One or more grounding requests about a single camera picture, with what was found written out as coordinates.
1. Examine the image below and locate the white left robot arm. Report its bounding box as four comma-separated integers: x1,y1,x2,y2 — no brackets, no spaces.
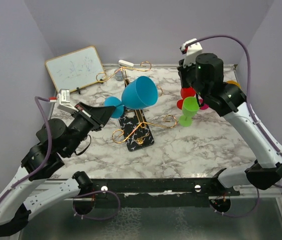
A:
0,102,116,237

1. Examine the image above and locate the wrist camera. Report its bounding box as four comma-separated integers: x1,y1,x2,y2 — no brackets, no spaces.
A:
180,38,203,68
49,89,78,115

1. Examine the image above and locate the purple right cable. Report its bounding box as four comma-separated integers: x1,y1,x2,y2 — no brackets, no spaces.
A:
187,34,282,218

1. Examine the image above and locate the blue wine glass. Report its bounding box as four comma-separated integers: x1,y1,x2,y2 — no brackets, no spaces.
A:
104,76,158,119

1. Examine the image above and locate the black front mounting bar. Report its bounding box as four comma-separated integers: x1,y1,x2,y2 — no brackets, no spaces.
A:
72,171,239,209

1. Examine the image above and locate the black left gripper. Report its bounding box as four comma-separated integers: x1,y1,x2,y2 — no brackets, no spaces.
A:
64,101,117,157

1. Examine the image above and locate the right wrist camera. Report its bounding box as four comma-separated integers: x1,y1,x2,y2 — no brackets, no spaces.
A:
180,38,203,68

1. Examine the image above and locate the green wine glass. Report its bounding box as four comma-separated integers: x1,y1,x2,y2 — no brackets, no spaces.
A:
178,96,200,127

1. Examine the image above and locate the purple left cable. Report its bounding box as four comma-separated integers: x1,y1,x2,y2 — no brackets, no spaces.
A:
0,96,121,231

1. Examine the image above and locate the red wine glass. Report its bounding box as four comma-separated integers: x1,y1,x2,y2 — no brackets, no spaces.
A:
176,87,196,110

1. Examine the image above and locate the white marker eraser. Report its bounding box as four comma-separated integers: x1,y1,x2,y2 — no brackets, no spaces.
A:
118,59,134,68

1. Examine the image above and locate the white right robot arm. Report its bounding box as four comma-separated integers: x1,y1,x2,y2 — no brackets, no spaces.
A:
177,53,282,196

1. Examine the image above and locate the magenta wine glass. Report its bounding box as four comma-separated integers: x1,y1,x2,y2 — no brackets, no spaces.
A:
200,104,209,110

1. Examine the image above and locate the black patterned rack base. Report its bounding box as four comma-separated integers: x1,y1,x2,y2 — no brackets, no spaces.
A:
117,78,155,153

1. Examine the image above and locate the small framed whiteboard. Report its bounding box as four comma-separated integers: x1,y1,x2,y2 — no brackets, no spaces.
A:
45,46,106,93

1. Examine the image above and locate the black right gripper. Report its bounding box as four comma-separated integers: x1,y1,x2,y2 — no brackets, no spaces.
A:
175,56,207,101

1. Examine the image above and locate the purple cable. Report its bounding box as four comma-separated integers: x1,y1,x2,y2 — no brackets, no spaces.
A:
187,34,282,218
0,96,121,231

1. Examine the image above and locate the orange wine glass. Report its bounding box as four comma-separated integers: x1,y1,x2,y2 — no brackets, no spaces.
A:
227,80,241,88

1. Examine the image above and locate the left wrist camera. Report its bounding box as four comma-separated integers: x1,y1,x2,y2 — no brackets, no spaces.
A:
49,89,78,115

